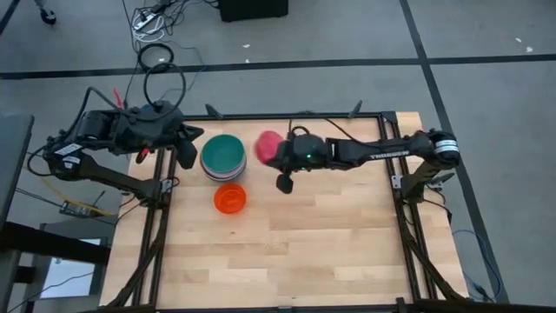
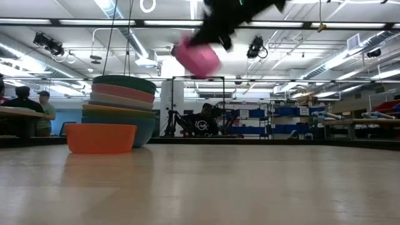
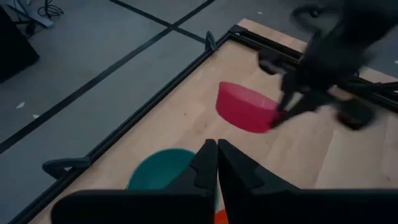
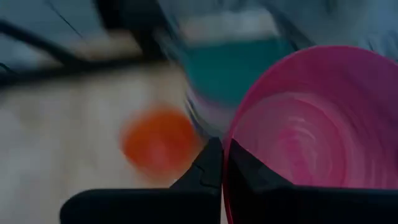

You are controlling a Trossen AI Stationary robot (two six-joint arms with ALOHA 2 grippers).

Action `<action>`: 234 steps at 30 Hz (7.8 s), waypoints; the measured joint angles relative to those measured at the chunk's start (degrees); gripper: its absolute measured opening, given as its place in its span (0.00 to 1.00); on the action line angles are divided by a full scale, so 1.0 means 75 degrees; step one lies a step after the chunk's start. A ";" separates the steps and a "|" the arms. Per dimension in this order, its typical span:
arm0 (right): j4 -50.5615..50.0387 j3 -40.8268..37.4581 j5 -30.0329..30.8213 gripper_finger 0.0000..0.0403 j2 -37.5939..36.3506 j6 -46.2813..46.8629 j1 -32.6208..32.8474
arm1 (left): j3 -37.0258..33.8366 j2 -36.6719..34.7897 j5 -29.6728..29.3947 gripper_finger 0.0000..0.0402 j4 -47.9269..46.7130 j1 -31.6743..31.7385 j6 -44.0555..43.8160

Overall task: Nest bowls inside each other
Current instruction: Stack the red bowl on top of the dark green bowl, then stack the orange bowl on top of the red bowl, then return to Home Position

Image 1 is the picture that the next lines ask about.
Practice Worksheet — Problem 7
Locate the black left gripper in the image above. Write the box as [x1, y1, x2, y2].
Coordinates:
[161, 110, 206, 171]

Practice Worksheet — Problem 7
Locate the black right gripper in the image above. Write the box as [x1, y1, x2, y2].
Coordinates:
[264, 133, 332, 173]

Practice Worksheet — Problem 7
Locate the pink bowl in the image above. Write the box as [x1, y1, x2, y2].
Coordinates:
[254, 130, 286, 165]

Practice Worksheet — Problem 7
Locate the black side shelf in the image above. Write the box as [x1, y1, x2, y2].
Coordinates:
[0, 221, 112, 313]

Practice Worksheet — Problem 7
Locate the small orange bowl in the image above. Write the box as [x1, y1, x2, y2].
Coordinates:
[213, 182, 248, 215]

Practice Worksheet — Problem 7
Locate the white power strip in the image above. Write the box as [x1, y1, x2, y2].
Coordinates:
[132, 11, 158, 32]

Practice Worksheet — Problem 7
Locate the small black electronic device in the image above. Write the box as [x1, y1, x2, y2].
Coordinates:
[59, 200, 95, 218]

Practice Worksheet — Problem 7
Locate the black box on floor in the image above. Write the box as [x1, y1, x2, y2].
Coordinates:
[216, 0, 290, 23]

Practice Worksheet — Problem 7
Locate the grey cabinet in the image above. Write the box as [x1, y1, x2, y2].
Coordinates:
[0, 112, 36, 227]

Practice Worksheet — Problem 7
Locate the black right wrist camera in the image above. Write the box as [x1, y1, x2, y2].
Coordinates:
[275, 172, 295, 195]

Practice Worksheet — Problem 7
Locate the black aluminium table frame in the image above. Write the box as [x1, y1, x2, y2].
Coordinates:
[102, 100, 473, 313]

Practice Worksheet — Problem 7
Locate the looped black arm cable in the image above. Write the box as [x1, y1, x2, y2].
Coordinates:
[142, 62, 188, 115]

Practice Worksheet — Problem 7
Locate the coiled black cable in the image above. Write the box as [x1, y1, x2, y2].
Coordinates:
[136, 42, 175, 73]

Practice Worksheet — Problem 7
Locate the yellow cable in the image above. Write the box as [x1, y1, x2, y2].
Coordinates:
[41, 176, 116, 217]

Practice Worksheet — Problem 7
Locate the blue cable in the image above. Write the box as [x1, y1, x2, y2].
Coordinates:
[451, 229, 504, 302]

